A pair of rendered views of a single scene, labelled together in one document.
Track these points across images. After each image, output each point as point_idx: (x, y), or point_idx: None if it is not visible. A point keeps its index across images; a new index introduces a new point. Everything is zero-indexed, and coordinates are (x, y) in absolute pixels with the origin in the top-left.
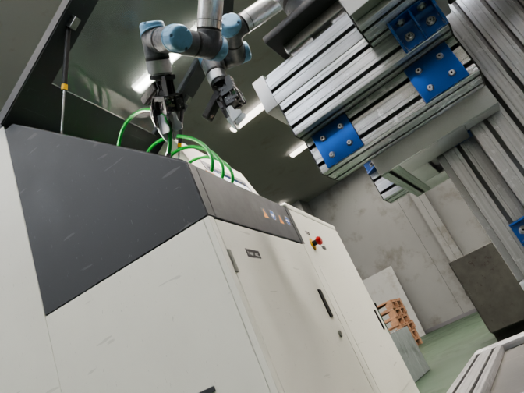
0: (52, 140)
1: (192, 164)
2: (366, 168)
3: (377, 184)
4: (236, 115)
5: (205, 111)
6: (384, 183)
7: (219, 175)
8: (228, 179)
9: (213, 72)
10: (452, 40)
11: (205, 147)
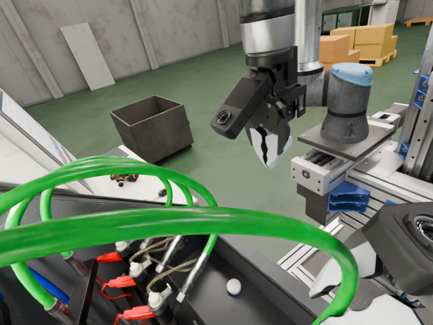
0: None
1: (6, 133)
2: (329, 206)
3: (327, 216)
4: (285, 149)
5: (238, 124)
6: (330, 215)
7: (6, 109)
8: (8, 107)
9: (292, 24)
10: None
11: (211, 200)
